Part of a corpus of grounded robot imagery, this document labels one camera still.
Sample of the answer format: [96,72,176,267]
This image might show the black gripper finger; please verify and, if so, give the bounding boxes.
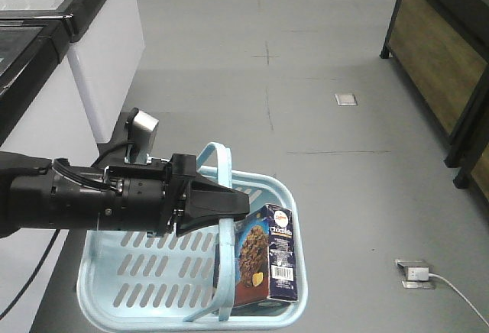
[176,215,220,238]
[185,173,249,220]

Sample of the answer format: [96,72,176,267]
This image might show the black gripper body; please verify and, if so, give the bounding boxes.
[105,154,196,237]

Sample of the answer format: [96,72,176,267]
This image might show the dark blue cookie box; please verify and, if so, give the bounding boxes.
[234,204,298,308]

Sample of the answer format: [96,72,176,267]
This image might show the light blue plastic basket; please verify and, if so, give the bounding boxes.
[76,142,308,332]

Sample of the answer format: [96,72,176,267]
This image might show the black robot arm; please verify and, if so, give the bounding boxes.
[1,152,250,237]

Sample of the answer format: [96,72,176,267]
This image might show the near white chest freezer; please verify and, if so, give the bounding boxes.
[1,20,99,332]

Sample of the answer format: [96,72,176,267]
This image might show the white chest freezer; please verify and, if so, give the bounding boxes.
[1,20,99,332]
[1,0,144,143]

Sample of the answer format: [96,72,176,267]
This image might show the far white chest freezer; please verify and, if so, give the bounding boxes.
[1,0,144,143]

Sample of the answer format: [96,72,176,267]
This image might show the far steel floor socket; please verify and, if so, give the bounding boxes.
[335,93,358,106]

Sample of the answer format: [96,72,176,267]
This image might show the white power adapter plug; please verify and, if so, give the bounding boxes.
[404,266,429,282]

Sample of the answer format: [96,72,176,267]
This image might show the open steel floor socket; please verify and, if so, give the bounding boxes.
[394,259,435,289]

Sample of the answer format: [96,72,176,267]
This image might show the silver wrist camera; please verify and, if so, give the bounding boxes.
[125,108,159,165]

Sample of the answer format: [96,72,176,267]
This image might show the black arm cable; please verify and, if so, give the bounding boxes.
[0,229,60,321]

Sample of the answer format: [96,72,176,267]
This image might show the white power cable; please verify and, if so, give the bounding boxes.
[426,272,489,329]

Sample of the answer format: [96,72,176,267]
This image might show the wooden display stand black frame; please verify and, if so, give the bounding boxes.
[381,0,488,167]

